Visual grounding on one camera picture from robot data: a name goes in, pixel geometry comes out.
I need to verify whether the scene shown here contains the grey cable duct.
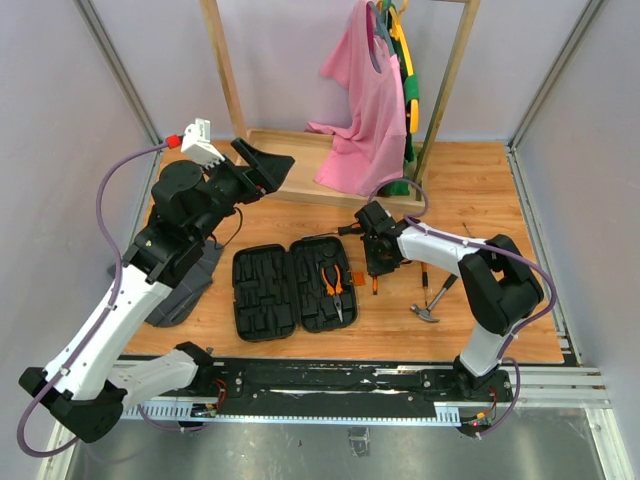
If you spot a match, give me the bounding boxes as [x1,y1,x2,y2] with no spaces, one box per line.
[122,400,462,427]

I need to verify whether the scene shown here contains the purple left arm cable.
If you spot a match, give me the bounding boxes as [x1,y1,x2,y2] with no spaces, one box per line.
[17,139,176,459]

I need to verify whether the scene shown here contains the right aluminium frame post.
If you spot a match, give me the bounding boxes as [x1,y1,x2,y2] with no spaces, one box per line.
[507,0,609,151]

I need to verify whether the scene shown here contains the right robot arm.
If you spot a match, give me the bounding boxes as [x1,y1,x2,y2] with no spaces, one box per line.
[355,201,544,400]

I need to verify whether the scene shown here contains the claw hammer black grip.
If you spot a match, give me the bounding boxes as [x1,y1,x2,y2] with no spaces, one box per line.
[410,274,458,323]

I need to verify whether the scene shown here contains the green yellow hangers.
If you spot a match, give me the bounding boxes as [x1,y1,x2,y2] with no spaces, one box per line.
[376,1,420,178]

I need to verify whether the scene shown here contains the wooden clothes rack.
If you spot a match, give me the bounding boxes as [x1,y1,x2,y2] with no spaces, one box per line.
[200,1,480,208]

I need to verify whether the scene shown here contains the black plastic tool case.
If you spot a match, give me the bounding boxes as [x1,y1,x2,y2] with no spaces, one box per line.
[232,236,359,342]

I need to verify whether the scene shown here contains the small orange black screwdriver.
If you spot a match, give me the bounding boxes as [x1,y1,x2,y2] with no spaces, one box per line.
[462,222,479,239]

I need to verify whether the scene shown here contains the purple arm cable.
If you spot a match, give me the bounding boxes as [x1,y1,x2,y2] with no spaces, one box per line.
[372,179,559,441]
[17,139,176,459]

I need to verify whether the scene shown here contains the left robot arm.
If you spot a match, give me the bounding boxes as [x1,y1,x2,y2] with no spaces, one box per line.
[17,118,295,458]

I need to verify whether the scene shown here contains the orange black pliers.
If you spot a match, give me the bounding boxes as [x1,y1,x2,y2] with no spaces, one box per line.
[321,264,344,323]

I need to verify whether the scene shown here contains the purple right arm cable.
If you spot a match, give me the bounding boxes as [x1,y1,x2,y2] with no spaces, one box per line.
[372,179,559,441]

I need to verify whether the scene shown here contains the left aluminium frame post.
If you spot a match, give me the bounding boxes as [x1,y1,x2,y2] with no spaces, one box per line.
[72,0,165,151]

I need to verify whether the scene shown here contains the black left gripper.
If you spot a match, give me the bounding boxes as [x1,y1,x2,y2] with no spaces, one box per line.
[191,137,295,242]

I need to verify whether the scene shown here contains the dark grey folded cloth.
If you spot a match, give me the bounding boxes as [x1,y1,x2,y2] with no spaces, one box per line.
[107,234,225,330]

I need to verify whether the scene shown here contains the pink t-shirt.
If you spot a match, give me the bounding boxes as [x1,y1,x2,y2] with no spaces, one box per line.
[306,1,407,196]

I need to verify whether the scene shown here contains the aluminium frame post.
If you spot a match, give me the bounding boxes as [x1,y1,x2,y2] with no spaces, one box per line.
[72,0,165,151]
[507,0,609,151]

